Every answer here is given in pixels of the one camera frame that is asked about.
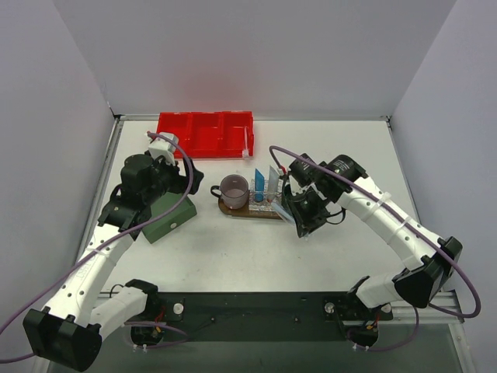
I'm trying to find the toothbrush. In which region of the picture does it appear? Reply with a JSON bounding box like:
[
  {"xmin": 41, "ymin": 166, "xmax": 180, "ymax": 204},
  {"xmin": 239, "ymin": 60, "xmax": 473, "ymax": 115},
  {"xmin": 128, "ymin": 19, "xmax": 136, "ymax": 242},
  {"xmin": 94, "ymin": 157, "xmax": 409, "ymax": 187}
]
[
  {"xmin": 242, "ymin": 127, "xmax": 250, "ymax": 159},
  {"xmin": 270, "ymin": 200, "xmax": 309, "ymax": 239}
]

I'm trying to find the clear plastic bag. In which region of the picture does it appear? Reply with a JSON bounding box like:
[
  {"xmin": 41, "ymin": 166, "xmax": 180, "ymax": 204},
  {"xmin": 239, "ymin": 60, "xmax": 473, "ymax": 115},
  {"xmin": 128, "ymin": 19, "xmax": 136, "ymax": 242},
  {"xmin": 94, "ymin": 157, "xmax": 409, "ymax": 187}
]
[{"xmin": 248, "ymin": 179, "xmax": 283, "ymax": 212}]

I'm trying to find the blue toothpaste tube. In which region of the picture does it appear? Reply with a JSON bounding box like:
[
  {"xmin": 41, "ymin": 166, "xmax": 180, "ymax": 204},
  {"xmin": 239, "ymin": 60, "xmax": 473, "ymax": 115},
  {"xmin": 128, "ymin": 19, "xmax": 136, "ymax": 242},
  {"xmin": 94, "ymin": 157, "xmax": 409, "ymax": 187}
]
[{"xmin": 254, "ymin": 169, "xmax": 265, "ymax": 203}]

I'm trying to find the translucent purple cup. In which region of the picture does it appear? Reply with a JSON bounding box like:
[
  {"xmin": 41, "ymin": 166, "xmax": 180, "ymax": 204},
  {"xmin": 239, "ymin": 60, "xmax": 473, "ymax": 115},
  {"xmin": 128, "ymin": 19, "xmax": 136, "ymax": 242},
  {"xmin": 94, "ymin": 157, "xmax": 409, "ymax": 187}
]
[{"xmin": 210, "ymin": 174, "xmax": 249, "ymax": 210}]

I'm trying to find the white toothpaste tube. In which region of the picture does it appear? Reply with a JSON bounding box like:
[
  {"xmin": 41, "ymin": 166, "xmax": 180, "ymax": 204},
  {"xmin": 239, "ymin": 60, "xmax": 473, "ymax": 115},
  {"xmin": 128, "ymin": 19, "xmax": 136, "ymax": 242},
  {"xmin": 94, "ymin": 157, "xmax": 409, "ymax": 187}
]
[{"xmin": 266, "ymin": 166, "xmax": 280, "ymax": 203}]

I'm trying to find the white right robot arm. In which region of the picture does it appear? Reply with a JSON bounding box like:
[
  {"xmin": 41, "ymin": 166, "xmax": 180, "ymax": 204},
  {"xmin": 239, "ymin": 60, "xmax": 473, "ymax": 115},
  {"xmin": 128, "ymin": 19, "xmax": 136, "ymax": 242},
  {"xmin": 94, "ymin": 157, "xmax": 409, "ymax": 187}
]
[{"xmin": 282, "ymin": 154, "xmax": 463, "ymax": 309}]

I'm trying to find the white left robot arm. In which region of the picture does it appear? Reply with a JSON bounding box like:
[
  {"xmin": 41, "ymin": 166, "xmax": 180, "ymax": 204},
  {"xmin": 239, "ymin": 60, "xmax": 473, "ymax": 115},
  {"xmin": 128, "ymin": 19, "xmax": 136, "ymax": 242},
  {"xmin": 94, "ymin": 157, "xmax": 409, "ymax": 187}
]
[{"xmin": 23, "ymin": 153, "xmax": 203, "ymax": 372}]

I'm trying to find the green metal tray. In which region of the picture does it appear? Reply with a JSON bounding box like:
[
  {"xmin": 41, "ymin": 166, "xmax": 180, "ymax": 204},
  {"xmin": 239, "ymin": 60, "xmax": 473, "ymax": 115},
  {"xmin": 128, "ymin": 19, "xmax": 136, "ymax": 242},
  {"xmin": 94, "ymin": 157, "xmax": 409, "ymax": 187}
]
[{"xmin": 141, "ymin": 193, "xmax": 197, "ymax": 244}]

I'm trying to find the oval wooden tray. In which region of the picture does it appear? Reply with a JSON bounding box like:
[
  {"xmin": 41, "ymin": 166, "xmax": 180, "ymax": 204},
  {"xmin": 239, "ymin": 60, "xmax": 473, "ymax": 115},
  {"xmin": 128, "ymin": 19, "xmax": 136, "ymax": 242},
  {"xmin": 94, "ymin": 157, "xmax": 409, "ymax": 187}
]
[{"xmin": 217, "ymin": 198, "xmax": 283, "ymax": 221}]

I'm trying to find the red plastic divided bin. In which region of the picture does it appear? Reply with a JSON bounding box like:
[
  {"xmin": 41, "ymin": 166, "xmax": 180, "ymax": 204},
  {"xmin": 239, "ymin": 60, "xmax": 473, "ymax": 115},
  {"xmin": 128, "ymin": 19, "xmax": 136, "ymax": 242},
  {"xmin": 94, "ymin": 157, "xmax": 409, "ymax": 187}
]
[{"xmin": 157, "ymin": 111, "xmax": 255, "ymax": 159}]

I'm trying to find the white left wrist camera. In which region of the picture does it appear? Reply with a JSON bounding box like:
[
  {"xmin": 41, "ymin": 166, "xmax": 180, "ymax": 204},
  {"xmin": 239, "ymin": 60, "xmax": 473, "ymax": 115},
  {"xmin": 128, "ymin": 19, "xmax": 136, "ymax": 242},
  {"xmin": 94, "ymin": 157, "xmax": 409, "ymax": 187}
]
[{"xmin": 148, "ymin": 132, "xmax": 179, "ymax": 164}]

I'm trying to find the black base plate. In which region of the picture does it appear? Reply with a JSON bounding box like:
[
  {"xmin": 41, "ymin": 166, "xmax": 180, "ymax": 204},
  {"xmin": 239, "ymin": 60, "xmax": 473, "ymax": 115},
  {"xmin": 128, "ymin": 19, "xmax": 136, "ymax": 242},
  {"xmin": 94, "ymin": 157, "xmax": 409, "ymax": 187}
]
[{"xmin": 127, "ymin": 291, "xmax": 393, "ymax": 347}]

